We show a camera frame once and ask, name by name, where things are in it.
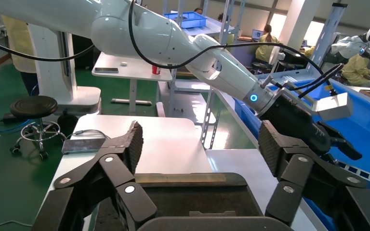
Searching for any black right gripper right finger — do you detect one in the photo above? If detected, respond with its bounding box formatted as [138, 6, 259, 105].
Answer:
[257, 119, 370, 231]

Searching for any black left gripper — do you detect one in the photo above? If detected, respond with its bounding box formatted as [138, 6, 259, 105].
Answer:
[258, 94, 363, 161]

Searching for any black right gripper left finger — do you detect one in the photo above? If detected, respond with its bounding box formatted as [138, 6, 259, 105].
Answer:
[31, 120, 159, 231]

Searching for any grey perforated metal part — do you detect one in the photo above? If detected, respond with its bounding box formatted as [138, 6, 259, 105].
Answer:
[337, 161, 370, 189]

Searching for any black flat container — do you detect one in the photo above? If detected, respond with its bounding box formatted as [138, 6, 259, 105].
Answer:
[94, 173, 265, 224]

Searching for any grey power bank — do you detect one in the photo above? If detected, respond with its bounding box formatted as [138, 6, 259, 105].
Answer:
[62, 137, 108, 155]

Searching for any white table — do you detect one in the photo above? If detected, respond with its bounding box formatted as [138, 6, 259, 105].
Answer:
[347, 85, 370, 97]

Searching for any small black waste bin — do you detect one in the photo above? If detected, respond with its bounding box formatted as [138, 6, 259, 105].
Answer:
[57, 110, 79, 138]

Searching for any seated person in yellow coat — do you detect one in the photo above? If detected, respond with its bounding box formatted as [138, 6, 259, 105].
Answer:
[341, 54, 370, 87]

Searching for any white standing desk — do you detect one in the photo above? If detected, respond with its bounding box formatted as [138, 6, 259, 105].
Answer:
[92, 52, 173, 116]

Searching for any dark phone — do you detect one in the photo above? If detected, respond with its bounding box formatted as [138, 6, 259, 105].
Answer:
[94, 67, 119, 74]

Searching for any white humanoid robot black visor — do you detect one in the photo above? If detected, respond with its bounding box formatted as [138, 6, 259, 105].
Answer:
[322, 24, 370, 66]

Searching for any seated person with ponytail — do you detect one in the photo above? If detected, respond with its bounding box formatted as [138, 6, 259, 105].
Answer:
[255, 24, 280, 63]

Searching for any black round stool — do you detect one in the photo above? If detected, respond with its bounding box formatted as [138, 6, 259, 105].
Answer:
[9, 95, 67, 160]

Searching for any white robot column with base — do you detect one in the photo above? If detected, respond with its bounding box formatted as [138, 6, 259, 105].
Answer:
[28, 24, 103, 116]

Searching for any black power adapter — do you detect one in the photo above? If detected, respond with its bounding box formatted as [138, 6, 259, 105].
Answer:
[2, 113, 20, 124]

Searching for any grey metal shelf rack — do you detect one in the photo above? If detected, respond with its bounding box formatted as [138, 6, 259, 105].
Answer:
[158, 0, 237, 127]

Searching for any small blue plastic bin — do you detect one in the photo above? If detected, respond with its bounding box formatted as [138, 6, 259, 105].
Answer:
[164, 12, 208, 29]

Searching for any standing person in yellow coat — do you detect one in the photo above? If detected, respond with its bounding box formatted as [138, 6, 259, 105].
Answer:
[1, 16, 40, 96]

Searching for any grey charging cable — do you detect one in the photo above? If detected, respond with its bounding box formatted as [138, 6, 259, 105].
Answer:
[65, 128, 112, 141]

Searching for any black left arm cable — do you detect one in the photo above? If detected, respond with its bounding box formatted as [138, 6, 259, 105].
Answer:
[0, 0, 345, 98]

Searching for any white pedestal fan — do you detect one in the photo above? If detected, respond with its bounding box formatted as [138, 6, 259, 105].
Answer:
[268, 44, 287, 74]

